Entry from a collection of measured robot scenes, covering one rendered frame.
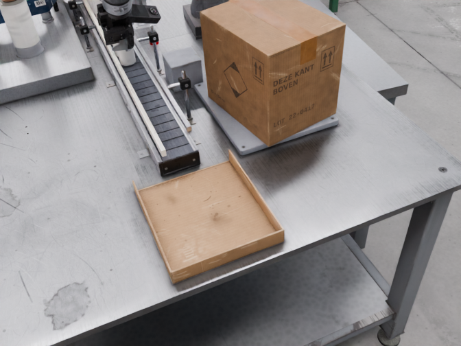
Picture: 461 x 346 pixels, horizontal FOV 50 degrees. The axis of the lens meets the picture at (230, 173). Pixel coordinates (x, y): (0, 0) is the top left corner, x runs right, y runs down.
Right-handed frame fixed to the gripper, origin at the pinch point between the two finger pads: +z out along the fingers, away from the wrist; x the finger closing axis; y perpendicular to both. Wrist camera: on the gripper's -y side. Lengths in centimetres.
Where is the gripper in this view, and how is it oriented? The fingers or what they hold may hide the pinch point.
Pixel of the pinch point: (128, 46)
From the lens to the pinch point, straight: 155.3
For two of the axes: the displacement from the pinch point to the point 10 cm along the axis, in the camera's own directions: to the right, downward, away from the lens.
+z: -1.5, 3.3, 9.3
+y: -9.2, 3.1, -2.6
